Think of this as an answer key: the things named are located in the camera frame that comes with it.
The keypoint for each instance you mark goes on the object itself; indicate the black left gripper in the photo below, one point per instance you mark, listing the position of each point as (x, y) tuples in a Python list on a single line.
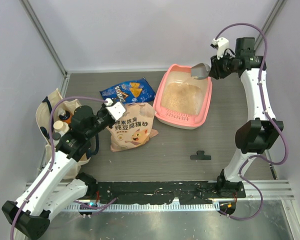
[(103, 108)]

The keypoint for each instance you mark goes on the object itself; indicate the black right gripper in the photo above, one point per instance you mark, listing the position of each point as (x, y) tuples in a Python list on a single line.
[(216, 71)]

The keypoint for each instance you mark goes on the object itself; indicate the metal litter scoop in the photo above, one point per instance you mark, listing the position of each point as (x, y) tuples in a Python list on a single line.
[(200, 71)]

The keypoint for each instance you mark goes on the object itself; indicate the pink cat litter bag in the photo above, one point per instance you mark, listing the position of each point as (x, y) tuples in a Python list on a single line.
[(134, 129)]

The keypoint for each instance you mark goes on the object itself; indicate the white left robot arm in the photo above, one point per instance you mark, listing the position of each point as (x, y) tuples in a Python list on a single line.
[(34, 210)]

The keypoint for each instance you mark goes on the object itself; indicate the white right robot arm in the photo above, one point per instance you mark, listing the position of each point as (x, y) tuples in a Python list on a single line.
[(262, 128)]

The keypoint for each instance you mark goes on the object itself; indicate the pink cat litter box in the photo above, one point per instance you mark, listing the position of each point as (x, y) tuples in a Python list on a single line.
[(182, 101)]

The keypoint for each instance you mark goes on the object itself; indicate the orange bottle in tote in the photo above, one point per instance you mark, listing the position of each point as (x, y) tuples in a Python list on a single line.
[(68, 117)]

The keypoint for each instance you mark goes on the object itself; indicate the blue Doritos chip bag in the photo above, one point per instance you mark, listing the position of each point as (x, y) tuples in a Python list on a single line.
[(132, 91)]

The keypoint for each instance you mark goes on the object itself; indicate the white bottle in tote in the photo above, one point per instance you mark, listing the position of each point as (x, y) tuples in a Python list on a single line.
[(60, 126)]

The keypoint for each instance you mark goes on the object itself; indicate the grey-capped bottle in tote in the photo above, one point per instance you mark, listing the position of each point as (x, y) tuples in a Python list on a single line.
[(56, 136)]

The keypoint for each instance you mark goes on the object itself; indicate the cream canvas tote bag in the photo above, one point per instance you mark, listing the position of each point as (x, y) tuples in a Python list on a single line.
[(53, 130)]

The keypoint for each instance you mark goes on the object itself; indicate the black bag clip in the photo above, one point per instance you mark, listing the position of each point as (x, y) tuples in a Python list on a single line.
[(200, 156)]

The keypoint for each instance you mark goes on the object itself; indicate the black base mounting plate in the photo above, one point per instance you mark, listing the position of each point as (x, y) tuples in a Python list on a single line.
[(163, 192)]

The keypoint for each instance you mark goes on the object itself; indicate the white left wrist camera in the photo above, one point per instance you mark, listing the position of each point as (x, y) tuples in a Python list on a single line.
[(115, 109)]

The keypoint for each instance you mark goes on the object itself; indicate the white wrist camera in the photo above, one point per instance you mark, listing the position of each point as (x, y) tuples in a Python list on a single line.
[(115, 109), (221, 45)]

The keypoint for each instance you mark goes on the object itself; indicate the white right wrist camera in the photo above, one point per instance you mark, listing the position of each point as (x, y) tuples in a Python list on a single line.
[(221, 45)]

